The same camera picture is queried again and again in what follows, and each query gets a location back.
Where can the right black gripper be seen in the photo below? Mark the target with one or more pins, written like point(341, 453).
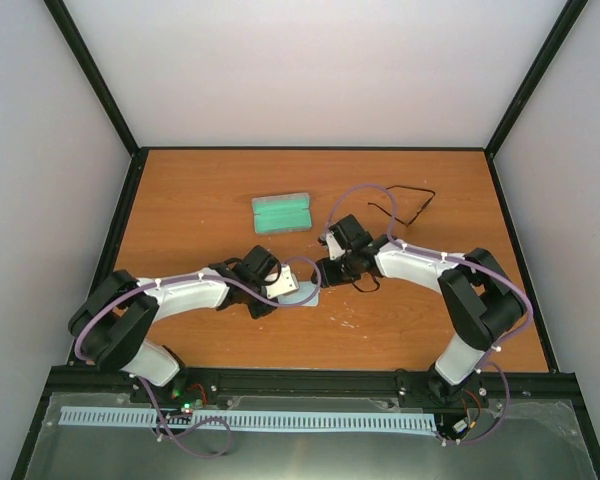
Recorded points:
point(327, 276)

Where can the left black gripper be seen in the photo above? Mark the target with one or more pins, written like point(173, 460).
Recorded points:
point(258, 311)

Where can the blue cleaning cloth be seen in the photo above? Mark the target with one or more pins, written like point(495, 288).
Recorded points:
point(305, 296)

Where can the grey glasses case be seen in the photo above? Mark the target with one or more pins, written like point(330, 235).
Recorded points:
point(281, 213)

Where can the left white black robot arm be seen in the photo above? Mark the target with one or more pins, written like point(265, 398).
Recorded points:
point(110, 329)

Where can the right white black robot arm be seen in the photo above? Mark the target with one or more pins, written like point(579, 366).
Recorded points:
point(484, 306)

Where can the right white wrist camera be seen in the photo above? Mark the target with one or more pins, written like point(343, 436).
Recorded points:
point(334, 249)

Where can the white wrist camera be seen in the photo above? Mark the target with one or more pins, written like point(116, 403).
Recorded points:
point(282, 283)
point(334, 249)

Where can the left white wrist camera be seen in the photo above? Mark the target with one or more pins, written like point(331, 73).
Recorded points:
point(282, 283)

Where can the black frame glasses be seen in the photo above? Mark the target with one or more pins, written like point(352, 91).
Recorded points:
point(411, 202)

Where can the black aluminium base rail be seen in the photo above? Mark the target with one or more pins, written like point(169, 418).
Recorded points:
point(411, 389)

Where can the black cage frame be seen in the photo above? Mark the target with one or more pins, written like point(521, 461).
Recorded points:
point(87, 380)

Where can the blue slotted cable duct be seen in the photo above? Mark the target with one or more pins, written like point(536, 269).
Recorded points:
point(252, 421)

